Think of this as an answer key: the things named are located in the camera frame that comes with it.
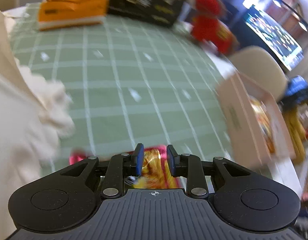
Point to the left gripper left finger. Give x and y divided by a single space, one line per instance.
121 166

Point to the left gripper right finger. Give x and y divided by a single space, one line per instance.
190 167

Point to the red shiny snack packet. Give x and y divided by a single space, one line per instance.
155 171

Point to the yellow guoba snack bag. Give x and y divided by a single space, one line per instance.
264 122

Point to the pink cardboard box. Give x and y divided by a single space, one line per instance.
248 145

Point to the green checked tablecloth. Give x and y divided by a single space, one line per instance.
130 82

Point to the cream cloth bag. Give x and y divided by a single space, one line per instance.
33 117

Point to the beige chair right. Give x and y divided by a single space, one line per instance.
256 63

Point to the yellow chair with blue cloth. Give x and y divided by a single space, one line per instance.
296 95

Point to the red plush horse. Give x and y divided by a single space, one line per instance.
208 27

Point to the fish tank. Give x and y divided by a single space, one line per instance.
275 38

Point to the orange tissue box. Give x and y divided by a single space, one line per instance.
55 14

